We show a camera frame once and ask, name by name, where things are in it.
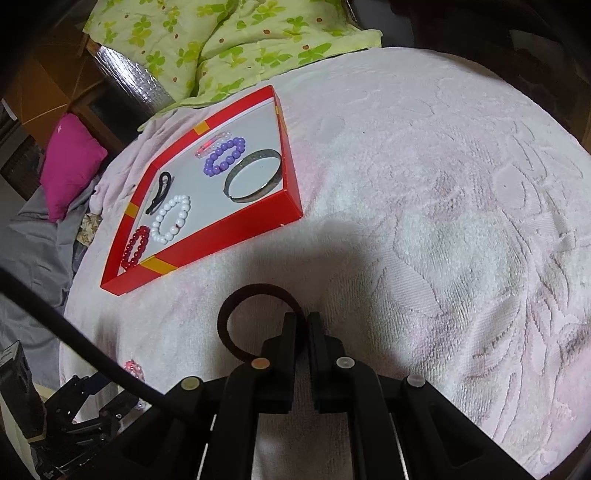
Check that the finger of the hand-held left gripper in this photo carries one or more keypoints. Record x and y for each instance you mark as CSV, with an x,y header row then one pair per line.
x,y
104,422
81,390

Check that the red shallow box tray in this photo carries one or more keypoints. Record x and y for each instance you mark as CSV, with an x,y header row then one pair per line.
x,y
249,207

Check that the brown wooden cabinet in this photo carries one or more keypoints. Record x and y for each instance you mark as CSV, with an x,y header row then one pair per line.
x,y
51,78

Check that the pale pink textured blanket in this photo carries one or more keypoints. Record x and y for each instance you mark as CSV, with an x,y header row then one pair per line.
x,y
438,230

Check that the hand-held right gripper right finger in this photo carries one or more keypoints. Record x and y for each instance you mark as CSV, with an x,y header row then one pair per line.
x,y
315,344

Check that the small patterned beige cloth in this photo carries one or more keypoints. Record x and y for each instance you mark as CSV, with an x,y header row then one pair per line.
x,y
88,227

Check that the magenta pillow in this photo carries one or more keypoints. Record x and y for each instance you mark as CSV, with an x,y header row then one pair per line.
x,y
69,161

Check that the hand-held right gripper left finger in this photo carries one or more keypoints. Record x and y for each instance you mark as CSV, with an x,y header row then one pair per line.
x,y
288,344

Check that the silver metal bangle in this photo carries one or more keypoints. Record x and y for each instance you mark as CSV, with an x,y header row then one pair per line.
x,y
240,194

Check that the grey blanket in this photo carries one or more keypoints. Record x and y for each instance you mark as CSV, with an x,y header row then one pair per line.
x,y
32,258

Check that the green floral quilt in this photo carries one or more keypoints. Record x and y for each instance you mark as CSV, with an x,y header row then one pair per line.
x,y
221,46

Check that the silver foil insulation sheet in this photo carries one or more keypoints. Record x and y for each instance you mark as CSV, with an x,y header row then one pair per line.
x,y
134,85

